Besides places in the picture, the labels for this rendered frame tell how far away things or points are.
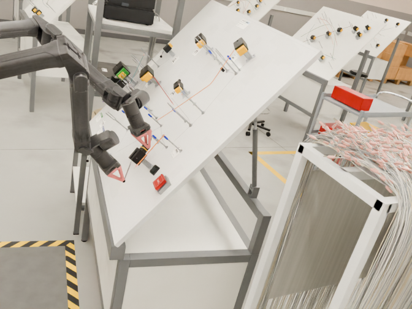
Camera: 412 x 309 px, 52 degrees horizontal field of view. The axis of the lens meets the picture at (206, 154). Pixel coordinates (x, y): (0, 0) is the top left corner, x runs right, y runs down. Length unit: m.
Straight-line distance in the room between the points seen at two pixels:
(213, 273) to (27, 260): 1.41
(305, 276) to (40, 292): 1.56
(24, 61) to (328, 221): 1.15
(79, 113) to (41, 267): 1.58
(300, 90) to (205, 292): 4.34
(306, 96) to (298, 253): 4.32
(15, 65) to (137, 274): 0.92
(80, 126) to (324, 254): 1.03
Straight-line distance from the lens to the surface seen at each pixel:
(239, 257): 1.87
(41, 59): 1.27
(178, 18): 2.63
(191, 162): 1.58
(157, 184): 1.59
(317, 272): 1.81
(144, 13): 2.66
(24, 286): 2.76
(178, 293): 1.90
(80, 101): 1.42
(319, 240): 1.68
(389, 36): 9.85
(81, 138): 1.56
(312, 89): 5.77
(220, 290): 1.96
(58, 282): 2.77
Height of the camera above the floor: 1.88
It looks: 24 degrees down
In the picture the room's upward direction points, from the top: 13 degrees clockwise
